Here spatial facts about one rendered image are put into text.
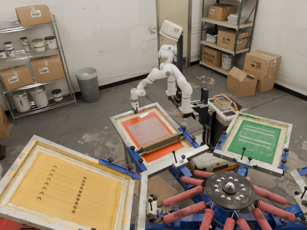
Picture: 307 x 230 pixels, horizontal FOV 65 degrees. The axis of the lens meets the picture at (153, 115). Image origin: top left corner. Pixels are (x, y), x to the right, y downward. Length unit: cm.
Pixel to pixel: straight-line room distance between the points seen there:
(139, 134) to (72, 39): 342
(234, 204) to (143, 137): 117
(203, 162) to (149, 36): 368
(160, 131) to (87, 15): 354
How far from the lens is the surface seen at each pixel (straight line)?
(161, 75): 234
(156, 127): 250
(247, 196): 162
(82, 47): 551
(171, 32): 241
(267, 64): 551
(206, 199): 193
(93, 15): 547
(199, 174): 195
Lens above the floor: 252
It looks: 32 degrees down
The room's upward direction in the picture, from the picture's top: 3 degrees counter-clockwise
